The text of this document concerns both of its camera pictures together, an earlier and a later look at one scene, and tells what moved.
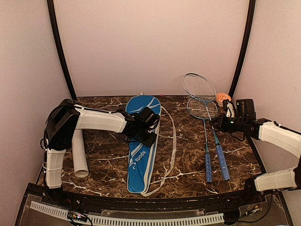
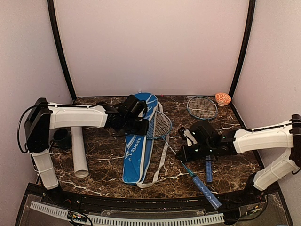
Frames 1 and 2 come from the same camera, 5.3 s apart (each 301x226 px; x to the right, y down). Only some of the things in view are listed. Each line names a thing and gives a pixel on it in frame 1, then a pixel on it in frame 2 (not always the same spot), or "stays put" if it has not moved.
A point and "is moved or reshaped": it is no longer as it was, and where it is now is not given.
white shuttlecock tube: (80, 163) stays put
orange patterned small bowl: (220, 97) stays put
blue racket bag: (140, 157) is moved or reshaped
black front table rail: (198, 202) stays put
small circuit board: (76, 216) stays put
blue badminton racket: (201, 88) -> (160, 127)
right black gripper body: (228, 126) -> (203, 150)
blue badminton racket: (204, 108) stays put
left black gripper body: (144, 139) -> (130, 127)
